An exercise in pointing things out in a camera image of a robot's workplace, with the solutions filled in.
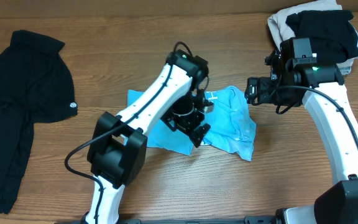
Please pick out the black t-shirt on left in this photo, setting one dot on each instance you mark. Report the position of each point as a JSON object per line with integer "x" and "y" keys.
{"x": 35, "y": 87}

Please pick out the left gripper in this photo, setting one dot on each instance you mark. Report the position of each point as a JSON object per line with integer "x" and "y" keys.
{"x": 186, "y": 125}

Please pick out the folded black t-shirt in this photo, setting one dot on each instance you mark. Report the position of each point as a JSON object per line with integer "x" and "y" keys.
{"x": 332, "y": 37}

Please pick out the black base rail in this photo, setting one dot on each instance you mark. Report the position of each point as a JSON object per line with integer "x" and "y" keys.
{"x": 191, "y": 221}

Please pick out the folded beige t-shirt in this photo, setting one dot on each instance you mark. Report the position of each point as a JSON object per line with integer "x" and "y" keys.
{"x": 280, "y": 31}

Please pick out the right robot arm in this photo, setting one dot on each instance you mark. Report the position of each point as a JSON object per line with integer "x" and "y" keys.
{"x": 321, "y": 90}

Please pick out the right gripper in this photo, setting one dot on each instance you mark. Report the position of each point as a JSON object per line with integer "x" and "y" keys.
{"x": 263, "y": 84}

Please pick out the light blue t-shirt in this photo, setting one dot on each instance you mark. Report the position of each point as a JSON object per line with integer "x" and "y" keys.
{"x": 232, "y": 130}

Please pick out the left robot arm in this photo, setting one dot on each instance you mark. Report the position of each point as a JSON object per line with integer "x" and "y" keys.
{"x": 117, "y": 153}

